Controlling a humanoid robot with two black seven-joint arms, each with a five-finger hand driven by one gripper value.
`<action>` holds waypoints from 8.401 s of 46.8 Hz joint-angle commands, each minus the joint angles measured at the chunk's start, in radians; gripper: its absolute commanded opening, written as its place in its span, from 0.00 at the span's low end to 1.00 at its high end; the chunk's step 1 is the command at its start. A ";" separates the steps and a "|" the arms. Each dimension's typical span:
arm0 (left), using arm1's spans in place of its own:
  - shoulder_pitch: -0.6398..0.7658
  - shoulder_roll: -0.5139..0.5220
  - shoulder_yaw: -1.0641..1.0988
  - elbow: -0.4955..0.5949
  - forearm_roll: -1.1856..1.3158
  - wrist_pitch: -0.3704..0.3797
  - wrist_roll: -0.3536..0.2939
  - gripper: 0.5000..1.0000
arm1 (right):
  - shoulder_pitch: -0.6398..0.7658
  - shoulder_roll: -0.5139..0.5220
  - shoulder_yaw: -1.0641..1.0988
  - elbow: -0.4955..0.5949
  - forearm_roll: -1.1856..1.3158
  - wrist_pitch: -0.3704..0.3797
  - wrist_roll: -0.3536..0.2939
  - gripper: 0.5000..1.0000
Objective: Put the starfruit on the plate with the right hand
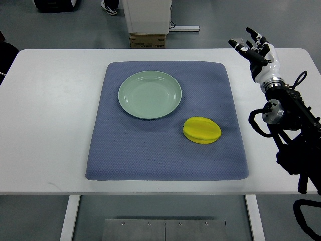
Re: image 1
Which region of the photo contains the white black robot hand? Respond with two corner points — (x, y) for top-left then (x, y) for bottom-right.
(228, 27), (284, 92)

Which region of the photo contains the yellow starfruit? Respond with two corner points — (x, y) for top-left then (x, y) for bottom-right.
(183, 117), (222, 144)

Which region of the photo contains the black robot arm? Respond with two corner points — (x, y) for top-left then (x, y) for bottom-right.
(248, 71), (320, 194)

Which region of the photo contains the pale green plate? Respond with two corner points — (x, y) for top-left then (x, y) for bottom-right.
(118, 71), (182, 120)

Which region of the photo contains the cardboard box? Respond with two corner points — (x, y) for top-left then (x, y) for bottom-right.
(129, 34), (166, 49)

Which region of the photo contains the white machine cabinet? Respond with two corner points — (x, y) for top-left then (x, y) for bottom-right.
(121, 0), (172, 35)

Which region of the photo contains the white table leg right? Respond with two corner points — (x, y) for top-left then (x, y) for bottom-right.
(245, 194), (266, 241)

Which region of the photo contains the white table leg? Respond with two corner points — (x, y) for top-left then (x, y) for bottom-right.
(60, 195), (81, 241)
(245, 194), (266, 241)

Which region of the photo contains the black white shoe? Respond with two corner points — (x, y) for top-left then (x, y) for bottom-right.
(101, 1), (117, 16)

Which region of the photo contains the blue quilted mat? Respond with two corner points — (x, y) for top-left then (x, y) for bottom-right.
(85, 61), (248, 181)

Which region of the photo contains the black round object top left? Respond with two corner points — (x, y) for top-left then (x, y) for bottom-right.
(33, 0), (77, 13)

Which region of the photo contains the dark chair at left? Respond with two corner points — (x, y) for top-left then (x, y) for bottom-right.
(0, 33), (19, 83)

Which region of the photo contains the white table leg left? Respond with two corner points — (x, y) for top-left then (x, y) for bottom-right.
(60, 195), (81, 241)

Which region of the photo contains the white floor rail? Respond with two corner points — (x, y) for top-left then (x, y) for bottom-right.
(169, 25), (200, 32)

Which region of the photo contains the black cable loop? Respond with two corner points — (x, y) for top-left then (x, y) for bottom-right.
(292, 199), (321, 241)

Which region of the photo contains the metal base plate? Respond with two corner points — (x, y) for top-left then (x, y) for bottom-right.
(102, 219), (228, 240)

